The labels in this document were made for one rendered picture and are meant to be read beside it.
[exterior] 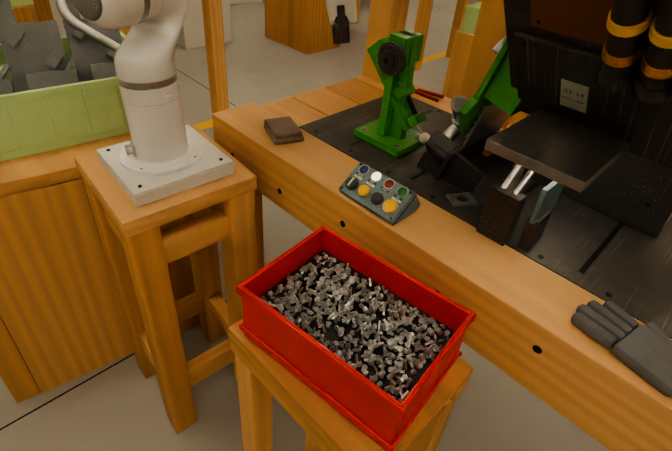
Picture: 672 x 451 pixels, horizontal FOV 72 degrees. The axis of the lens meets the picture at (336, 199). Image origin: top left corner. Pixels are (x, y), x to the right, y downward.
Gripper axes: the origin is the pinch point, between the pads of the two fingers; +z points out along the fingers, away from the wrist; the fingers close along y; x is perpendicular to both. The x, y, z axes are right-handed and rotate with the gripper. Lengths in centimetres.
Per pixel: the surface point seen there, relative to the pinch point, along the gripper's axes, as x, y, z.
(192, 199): 35.7, -16.9, 27.1
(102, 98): 65, 21, 32
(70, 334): 92, -28, 83
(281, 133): 15.9, 0.8, 29.4
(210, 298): 51, -18, 92
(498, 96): -29.6, -10.5, 10.4
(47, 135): 79, 11, 34
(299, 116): 12.5, 16.9, 42.8
